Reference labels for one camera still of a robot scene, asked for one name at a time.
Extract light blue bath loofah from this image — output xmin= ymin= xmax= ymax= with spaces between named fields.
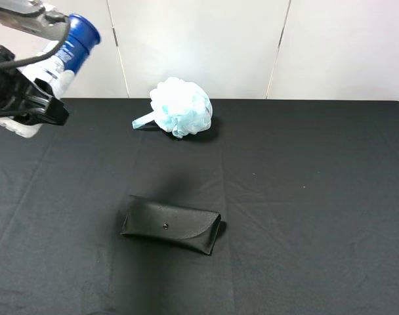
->
xmin=132 ymin=77 xmax=213 ymax=138

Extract blue and white bottle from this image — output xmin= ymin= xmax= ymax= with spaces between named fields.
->
xmin=0 ymin=14 xmax=101 ymax=138

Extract black leather glasses case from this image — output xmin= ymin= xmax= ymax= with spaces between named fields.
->
xmin=121 ymin=196 xmax=221 ymax=255

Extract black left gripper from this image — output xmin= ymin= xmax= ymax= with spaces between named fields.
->
xmin=0 ymin=41 xmax=70 ymax=127

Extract black tablecloth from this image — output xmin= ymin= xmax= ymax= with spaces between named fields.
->
xmin=0 ymin=99 xmax=399 ymax=314

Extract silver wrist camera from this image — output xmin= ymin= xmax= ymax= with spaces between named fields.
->
xmin=0 ymin=0 xmax=70 ymax=41

